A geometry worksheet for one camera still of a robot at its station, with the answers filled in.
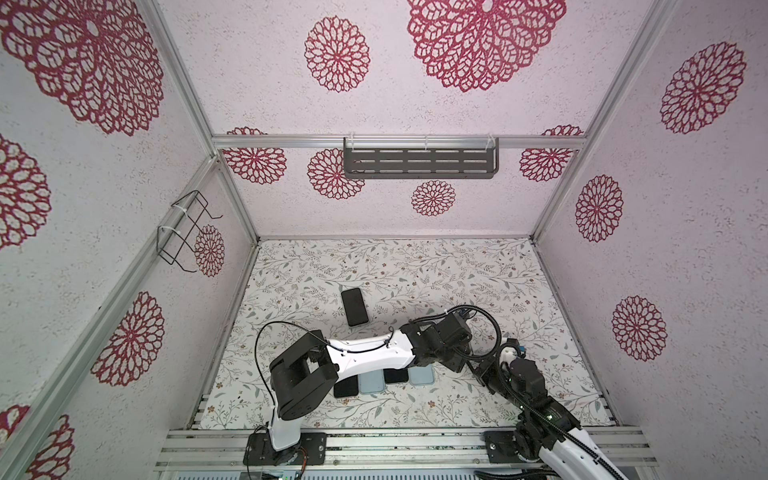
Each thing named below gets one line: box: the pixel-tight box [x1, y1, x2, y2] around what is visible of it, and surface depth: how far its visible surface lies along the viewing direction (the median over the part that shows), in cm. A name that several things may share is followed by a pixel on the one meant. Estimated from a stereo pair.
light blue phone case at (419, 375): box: [408, 364, 434, 385], surface depth 87 cm
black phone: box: [334, 375, 359, 398], surface depth 85 cm
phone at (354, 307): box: [341, 288, 369, 326], surface depth 102 cm
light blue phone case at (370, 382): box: [358, 369, 385, 394], surface depth 85 cm
